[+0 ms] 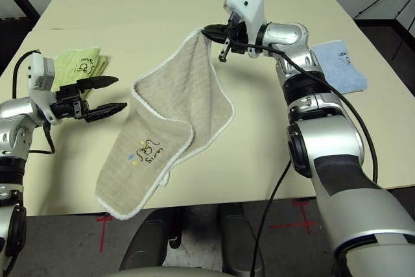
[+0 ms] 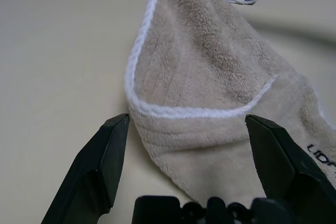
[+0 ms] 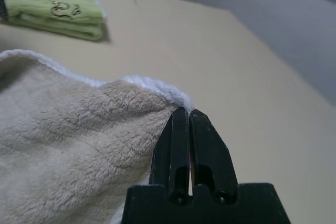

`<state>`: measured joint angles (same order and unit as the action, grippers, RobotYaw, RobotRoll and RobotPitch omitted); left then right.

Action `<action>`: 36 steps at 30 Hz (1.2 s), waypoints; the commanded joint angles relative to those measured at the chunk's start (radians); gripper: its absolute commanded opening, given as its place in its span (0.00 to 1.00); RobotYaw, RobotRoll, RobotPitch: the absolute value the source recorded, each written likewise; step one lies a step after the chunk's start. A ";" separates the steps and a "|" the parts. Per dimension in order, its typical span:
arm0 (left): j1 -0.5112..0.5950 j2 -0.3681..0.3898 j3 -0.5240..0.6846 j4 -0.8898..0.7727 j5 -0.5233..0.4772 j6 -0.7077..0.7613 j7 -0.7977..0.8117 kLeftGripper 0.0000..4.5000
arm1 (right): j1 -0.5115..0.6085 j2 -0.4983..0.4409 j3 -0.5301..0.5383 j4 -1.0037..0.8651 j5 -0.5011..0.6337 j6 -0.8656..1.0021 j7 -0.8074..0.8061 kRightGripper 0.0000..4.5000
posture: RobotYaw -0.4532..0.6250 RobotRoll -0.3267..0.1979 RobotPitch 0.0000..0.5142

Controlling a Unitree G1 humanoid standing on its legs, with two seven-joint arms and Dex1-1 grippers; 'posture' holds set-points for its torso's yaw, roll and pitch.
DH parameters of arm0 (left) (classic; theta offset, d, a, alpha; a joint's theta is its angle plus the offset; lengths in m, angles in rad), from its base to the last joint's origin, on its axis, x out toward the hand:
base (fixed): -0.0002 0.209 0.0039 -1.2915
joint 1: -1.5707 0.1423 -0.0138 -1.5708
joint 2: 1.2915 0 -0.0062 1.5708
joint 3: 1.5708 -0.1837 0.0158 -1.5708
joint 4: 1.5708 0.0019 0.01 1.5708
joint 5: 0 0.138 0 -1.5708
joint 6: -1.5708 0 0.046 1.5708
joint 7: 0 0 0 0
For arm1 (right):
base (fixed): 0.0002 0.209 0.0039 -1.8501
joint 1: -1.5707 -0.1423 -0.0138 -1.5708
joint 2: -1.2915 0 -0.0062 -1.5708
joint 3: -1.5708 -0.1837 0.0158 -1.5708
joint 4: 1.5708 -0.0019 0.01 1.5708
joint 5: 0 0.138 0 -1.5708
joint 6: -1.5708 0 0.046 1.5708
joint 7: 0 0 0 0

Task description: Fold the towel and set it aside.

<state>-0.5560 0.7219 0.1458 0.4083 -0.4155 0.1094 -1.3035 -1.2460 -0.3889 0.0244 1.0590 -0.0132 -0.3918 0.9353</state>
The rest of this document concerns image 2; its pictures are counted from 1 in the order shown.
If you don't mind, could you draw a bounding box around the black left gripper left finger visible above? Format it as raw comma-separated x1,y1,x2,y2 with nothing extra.
40,113,131,224

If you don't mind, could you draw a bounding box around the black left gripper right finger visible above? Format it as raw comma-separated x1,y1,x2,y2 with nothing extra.
244,114,336,224

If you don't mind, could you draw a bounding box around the beige towel white trim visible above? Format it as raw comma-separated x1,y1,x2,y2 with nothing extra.
123,0,336,205

